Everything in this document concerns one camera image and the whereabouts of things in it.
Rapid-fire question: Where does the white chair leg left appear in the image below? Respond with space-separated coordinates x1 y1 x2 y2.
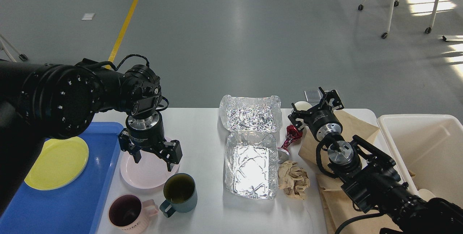
0 33 29 63

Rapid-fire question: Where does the crumpled brown paper ball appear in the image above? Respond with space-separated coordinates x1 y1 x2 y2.
278 160 310 200

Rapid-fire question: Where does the white plastic bin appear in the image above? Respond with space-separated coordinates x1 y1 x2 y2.
377 114 463 207

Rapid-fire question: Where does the brown paper bag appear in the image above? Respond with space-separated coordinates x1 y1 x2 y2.
299 109 399 234

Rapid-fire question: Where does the red foil wrapper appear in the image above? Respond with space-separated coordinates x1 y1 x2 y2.
281 125 303 150

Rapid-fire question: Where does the open aluminium foil container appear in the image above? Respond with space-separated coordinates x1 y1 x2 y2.
219 94 283 200

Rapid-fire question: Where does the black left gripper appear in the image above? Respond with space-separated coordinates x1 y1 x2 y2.
118 111 183 172

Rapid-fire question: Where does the white paper cup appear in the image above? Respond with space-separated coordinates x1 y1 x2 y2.
294 101 312 111

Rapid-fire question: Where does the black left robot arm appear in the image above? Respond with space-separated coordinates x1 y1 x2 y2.
0 54 183 214

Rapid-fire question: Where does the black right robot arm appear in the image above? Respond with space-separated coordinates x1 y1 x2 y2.
288 87 463 234

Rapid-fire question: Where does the pink mug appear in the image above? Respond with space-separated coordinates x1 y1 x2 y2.
108 194 159 234

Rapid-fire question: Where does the yellow plastic plate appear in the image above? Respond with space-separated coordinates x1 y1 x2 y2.
24 137 89 191

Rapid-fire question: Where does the small grey metal plate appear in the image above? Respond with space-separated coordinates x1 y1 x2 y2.
304 89 340 103

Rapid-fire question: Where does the teal mug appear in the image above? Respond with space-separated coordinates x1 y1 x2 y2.
159 173 198 218

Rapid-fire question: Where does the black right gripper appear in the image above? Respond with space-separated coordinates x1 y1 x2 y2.
288 87 344 142

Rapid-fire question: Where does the blue plastic tray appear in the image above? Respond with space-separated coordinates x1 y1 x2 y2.
0 122 123 234

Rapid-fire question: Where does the pink plastic plate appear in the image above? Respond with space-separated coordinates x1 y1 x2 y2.
120 150 180 189

